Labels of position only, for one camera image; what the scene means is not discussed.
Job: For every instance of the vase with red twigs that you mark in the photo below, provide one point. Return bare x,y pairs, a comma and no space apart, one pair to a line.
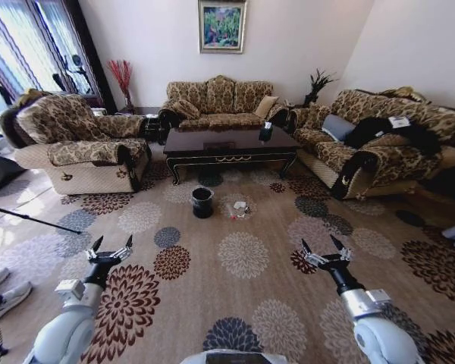
122,79

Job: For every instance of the black trash bin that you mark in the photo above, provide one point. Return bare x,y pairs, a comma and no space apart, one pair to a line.
203,206

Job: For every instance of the floral patterned armchair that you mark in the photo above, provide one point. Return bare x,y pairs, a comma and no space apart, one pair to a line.
83,151

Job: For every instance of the black garment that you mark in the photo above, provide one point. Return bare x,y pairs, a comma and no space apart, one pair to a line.
379,130

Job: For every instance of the white printed booklet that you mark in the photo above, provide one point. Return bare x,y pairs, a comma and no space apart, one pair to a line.
399,121

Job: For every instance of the grey pillow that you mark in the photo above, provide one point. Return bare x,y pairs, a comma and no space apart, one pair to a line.
337,127

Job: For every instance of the plain tan cushion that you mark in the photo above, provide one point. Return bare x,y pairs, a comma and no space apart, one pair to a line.
266,107

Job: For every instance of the black tripod leg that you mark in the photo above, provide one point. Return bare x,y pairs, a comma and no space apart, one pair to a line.
30,219

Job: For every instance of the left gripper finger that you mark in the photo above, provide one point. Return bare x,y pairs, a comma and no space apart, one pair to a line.
93,255
122,251

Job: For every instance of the floral two-seat sofa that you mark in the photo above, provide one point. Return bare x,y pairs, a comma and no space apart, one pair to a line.
383,159

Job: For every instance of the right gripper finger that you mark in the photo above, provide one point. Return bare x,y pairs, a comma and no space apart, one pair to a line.
314,259
345,254

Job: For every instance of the white robot front shell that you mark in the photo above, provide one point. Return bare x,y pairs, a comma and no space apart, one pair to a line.
235,358

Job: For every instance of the black exercise machine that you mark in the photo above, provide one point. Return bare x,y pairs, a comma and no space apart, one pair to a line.
74,74

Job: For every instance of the white crumpled paper trash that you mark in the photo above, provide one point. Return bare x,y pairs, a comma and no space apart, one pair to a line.
239,206

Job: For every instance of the dark wooden door frame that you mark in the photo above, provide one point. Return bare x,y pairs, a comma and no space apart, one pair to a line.
93,53

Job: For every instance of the dark wooden coffee table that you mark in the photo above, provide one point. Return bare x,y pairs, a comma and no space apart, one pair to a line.
227,146

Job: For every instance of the floral patterned rug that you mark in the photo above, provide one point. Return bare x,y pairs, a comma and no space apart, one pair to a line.
242,265

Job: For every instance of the black tissue box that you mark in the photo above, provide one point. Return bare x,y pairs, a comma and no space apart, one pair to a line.
265,132

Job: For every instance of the framed green painting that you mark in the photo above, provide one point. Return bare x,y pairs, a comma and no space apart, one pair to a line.
222,24

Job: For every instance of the floral three-seat sofa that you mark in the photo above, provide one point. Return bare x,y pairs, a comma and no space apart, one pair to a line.
220,102

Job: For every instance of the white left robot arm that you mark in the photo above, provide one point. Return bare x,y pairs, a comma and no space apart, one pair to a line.
60,333

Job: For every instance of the black fabric bag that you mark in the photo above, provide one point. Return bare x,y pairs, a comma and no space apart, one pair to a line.
0,174

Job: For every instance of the clear plastic wrapper trash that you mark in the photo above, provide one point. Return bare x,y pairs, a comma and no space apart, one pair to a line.
242,213

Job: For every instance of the floral patterned cushion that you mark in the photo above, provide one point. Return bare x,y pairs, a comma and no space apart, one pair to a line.
187,110

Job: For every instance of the striped sheer curtain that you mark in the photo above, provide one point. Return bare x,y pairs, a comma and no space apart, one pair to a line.
19,41

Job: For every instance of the dark dried plant decoration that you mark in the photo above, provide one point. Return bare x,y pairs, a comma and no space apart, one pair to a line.
318,85

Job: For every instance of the dark fur throw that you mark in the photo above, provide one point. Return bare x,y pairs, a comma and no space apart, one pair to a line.
9,125

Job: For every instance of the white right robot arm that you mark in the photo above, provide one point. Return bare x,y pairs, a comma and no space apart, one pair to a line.
383,337

